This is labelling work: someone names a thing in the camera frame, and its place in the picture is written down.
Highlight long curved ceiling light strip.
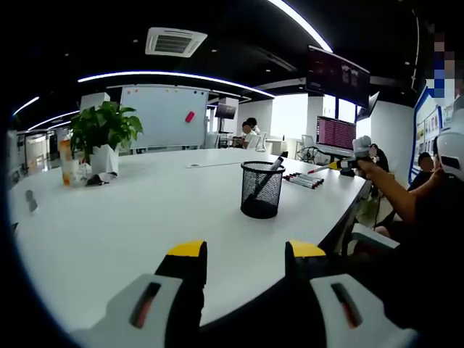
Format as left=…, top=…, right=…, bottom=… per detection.
left=268, top=0, right=334, bottom=54

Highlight white ceiling air vent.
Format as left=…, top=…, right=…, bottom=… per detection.
left=145, top=27, right=208, bottom=59

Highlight black mesh pen holder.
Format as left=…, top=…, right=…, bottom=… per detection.
left=240, top=161, right=286, bottom=220

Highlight small black and white object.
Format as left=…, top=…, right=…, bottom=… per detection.
left=86, top=173, right=117, bottom=187

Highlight person's right hand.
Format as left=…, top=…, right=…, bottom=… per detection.
left=357, top=159, right=381, bottom=181

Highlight small hanging black monitor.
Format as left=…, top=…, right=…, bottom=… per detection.
left=357, top=91, right=381, bottom=120

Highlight orange drink bottle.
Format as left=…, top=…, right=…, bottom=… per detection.
left=59, top=138, right=73, bottom=186

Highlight grey chair armrest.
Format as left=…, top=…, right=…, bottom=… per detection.
left=349, top=223, right=399, bottom=254

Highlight white rolling whiteboard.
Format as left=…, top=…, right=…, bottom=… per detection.
left=119, top=85, right=210, bottom=149

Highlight large hanging black monitor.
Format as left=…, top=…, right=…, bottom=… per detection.
left=305, top=45, right=371, bottom=109

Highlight blue and white wall poster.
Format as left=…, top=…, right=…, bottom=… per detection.
left=407, top=85, right=457, bottom=184

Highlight black monitor on stand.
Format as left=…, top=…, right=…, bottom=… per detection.
left=214, top=104, right=236, bottom=120

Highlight desk monitor with pink text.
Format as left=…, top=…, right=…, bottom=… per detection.
left=316, top=115, right=357, bottom=146

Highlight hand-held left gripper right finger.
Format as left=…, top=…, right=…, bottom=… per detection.
left=285, top=239, right=418, bottom=348

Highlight patterned white cup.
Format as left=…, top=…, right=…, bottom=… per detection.
left=68, top=159, right=91, bottom=188

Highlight person's black shirt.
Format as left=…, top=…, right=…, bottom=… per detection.
left=326, top=173, right=464, bottom=348

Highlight white table cable hatch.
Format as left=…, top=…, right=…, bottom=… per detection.
left=186, top=161, right=247, bottom=170

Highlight short ceiling light strip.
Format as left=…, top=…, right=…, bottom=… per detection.
left=12, top=96, right=40, bottom=116
left=27, top=110, right=80, bottom=131

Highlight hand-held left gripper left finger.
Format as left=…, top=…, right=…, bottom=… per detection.
left=72, top=239, right=208, bottom=348

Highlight green plant in white pot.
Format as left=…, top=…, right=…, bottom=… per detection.
left=69, top=100, right=144, bottom=177

